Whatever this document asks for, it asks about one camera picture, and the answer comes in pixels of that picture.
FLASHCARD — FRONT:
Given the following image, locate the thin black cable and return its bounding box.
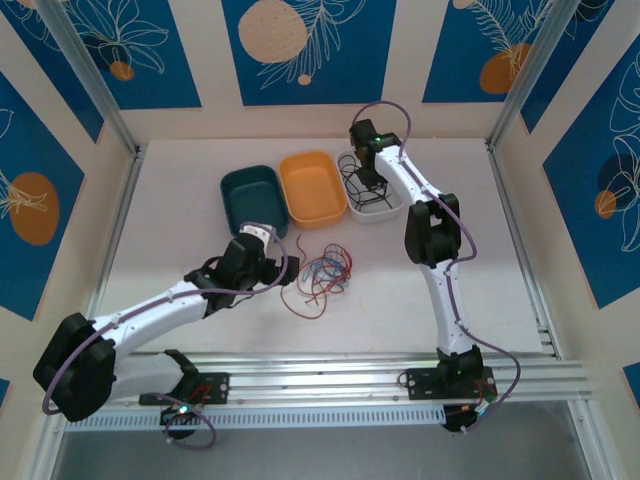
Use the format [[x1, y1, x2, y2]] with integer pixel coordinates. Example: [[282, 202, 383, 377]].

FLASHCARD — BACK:
[[338, 153, 366, 199], [344, 167, 394, 211]]

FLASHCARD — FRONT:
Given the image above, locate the white plastic bin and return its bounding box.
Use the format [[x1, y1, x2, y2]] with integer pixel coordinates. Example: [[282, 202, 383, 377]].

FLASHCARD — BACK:
[[335, 147, 404, 224]]

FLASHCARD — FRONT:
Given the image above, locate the orange plastic bin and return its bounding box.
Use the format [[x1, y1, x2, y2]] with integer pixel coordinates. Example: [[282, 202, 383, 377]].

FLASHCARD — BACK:
[[278, 151, 349, 232]]

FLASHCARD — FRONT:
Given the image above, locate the teal plastic bin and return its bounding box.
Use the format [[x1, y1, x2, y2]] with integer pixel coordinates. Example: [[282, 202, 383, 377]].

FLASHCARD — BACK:
[[219, 164, 291, 241]]

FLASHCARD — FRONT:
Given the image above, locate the blue poster with peach circle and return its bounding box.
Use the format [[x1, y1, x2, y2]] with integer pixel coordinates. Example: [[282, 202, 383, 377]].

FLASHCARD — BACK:
[[222, 0, 397, 107]]

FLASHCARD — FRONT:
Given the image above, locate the blue poster with fern outline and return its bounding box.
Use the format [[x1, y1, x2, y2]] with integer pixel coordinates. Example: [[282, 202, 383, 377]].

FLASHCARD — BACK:
[[422, 0, 551, 105]]

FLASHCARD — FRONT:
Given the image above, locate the blue poster with dark circle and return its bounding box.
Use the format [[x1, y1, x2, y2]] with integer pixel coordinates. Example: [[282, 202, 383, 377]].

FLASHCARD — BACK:
[[542, 47, 640, 310]]

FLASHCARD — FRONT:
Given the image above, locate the blue poster with flower outline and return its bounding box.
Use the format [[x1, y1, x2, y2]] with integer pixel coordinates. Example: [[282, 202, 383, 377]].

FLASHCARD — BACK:
[[59, 0, 203, 111]]

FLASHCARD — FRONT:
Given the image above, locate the blue poster with orange oval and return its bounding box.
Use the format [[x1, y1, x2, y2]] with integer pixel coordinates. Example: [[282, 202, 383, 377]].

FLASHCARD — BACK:
[[0, 72, 86, 322]]

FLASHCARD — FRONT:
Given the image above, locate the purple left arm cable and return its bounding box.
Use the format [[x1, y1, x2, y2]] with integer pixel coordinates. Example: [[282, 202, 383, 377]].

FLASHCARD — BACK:
[[43, 222, 290, 450]]

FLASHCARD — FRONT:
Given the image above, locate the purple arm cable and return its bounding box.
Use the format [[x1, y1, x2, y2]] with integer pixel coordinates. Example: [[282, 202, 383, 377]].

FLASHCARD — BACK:
[[43, 222, 290, 450], [349, 101, 522, 437]]

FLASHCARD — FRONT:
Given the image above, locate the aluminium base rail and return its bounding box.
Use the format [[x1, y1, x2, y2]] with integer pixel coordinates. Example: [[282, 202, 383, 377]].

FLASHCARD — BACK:
[[43, 351, 594, 414]]

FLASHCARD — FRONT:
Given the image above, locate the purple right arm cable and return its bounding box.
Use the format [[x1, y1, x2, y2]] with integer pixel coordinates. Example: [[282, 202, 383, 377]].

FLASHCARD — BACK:
[[349, 101, 522, 437]]

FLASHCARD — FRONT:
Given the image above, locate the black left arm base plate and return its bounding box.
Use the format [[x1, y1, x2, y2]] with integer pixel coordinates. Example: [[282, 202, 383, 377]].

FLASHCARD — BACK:
[[138, 372, 232, 407]]

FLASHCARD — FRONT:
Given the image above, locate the aluminium side rail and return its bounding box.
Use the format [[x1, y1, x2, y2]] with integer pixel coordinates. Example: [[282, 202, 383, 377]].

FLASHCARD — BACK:
[[84, 144, 146, 321], [487, 139, 562, 358]]

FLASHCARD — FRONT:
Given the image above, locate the white slotted cable duct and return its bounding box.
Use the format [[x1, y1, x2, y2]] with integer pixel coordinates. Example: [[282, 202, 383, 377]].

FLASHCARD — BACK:
[[63, 405, 447, 432]]

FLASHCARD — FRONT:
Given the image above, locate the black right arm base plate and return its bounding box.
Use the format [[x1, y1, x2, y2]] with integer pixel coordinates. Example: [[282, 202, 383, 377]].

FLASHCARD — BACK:
[[404, 367, 500, 401]]

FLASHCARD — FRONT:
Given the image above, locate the aluminium corner post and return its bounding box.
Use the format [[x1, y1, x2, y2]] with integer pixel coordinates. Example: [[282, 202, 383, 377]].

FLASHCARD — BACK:
[[489, 0, 587, 146], [35, 0, 144, 157]]

